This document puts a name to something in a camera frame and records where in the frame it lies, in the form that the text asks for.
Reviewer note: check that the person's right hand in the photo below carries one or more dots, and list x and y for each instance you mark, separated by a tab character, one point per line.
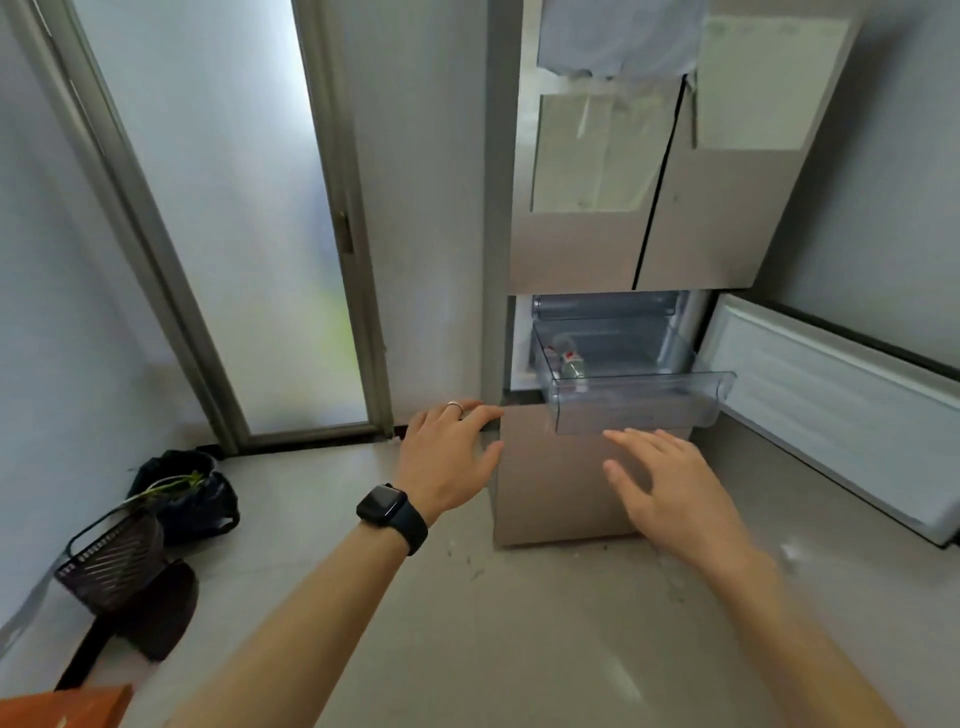
675	502

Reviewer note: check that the person's left hand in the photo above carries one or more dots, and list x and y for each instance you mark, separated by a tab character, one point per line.
442	465

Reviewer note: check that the person's right thumb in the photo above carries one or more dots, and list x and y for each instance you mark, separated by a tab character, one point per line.
621	487

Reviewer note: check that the person's left thumb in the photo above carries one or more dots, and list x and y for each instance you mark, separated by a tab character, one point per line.
493	461

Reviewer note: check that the person's right forearm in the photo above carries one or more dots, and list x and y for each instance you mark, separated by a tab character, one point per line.
795	645

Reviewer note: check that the person's left forearm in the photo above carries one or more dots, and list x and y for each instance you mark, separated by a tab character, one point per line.
300	630

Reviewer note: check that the clear plastic freezer drawer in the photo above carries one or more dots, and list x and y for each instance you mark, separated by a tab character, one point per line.
637	401

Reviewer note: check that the black smartwatch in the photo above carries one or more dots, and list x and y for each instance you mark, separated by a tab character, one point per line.
391	517

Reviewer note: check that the clear plastic bottle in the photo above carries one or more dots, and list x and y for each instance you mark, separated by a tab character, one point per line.
570	364

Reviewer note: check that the clear freezer shelf tray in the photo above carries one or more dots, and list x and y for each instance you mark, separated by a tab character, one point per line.
607	305

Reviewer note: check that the white-lined refrigerator door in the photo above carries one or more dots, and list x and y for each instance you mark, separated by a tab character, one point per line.
832	405

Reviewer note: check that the beige multi-door refrigerator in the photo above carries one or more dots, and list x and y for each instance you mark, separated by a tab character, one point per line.
585	247

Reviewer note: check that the brass door latch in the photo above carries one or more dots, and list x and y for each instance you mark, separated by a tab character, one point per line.
346	232

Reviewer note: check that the black garbage bag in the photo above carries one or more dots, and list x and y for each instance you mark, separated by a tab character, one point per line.
199	506

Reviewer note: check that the translucent plastic sheet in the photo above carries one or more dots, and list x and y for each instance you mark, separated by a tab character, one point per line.
600	154

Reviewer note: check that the green plant stems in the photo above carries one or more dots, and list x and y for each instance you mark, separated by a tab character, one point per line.
169	486

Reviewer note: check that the frosted glass door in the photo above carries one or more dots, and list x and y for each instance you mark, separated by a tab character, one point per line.
225	210

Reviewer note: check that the black dustpan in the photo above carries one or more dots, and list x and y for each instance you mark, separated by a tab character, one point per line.
154	611

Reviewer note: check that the black plastic mesh basket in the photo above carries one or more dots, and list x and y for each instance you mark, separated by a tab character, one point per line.
112	562

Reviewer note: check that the white paper sheet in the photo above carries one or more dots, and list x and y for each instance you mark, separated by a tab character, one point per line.
772	82

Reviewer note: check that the light blue cloth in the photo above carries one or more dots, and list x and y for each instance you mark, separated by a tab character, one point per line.
615	37

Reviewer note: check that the orange wooden furniture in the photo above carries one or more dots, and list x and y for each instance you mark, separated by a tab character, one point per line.
60	709

